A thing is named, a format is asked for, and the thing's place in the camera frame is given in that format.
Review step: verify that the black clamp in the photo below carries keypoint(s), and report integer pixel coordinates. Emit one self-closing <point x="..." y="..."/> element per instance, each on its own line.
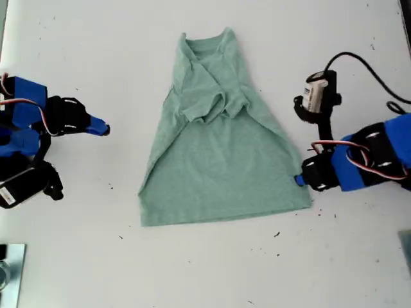
<point x="2" y="251"/>

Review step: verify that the steel plate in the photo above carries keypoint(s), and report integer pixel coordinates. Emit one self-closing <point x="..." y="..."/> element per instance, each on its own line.
<point x="17" y="272"/>

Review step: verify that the green t-shirt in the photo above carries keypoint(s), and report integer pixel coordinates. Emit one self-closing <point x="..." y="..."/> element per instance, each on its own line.
<point x="224" y="167"/>

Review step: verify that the black camera stalk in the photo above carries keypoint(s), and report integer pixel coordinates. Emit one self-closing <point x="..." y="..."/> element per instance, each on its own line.
<point x="325" y="131"/>
<point x="43" y="150"/>

